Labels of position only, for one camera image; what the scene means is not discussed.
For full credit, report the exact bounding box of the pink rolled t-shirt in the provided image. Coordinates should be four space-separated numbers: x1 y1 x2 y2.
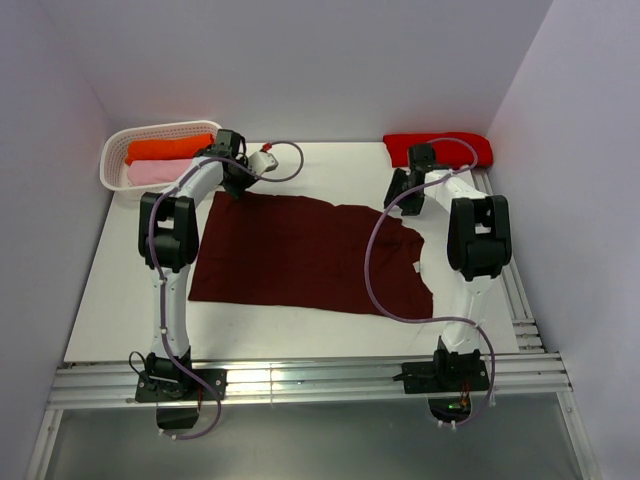
125 159 192 187

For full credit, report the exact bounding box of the dark red t-shirt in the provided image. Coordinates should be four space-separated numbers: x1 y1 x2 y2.
189 191 433 319

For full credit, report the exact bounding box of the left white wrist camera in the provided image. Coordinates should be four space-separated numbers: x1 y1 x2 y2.
247 150 278 176

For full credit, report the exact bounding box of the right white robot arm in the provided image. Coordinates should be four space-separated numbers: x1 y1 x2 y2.
384 142 512 391

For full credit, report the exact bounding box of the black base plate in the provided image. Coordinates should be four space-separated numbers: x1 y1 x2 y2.
134 369 227 403
393 358 490 394

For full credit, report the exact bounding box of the aluminium front rail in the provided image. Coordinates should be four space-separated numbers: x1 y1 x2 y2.
45 353 572 410

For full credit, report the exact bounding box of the white plastic basket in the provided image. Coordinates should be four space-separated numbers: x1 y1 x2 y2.
99 120 221 199

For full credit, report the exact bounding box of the orange rolled t-shirt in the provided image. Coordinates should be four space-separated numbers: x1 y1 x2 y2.
125 133 215 166

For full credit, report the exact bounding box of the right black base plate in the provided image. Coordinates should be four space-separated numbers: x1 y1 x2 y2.
393 358 490 394

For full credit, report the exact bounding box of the bright red folded t-shirt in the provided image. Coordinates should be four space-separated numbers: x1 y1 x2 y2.
382 132 494 169

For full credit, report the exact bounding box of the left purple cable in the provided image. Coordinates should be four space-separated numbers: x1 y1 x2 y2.
127 141 305 442

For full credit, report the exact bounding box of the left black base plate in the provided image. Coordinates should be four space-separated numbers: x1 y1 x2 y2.
134 369 227 403

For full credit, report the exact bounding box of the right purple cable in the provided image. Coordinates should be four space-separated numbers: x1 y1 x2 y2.
366 138 497 429

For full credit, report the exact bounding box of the purple cable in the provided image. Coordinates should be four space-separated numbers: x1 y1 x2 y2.
127 141 305 442
366 138 497 429

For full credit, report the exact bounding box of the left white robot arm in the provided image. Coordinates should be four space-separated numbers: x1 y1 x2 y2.
138 129 252 400

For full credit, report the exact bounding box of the aluminium side rail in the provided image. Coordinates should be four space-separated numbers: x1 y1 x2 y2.
469 167 544 354

